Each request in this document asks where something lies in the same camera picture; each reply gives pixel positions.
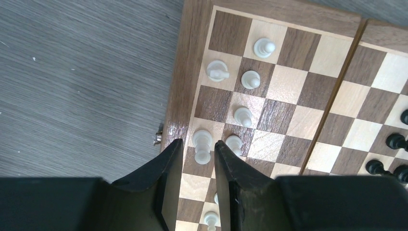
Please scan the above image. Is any white chess knight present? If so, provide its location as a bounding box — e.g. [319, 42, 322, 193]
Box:
[206, 60, 230, 82]

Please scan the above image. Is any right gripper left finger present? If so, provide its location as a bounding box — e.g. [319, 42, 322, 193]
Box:
[0, 139, 184, 231]

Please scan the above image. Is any wooden chess board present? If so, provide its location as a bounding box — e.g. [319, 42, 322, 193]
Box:
[162, 0, 408, 231]

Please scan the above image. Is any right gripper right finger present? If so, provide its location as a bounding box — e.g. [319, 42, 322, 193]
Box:
[214, 140, 408, 231]

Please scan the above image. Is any white chess pawn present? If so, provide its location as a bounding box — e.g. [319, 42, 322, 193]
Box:
[253, 38, 276, 58]
[204, 211, 219, 231]
[241, 70, 260, 90]

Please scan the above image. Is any tall white chess piece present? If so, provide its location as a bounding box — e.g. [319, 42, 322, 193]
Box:
[192, 130, 213, 165]

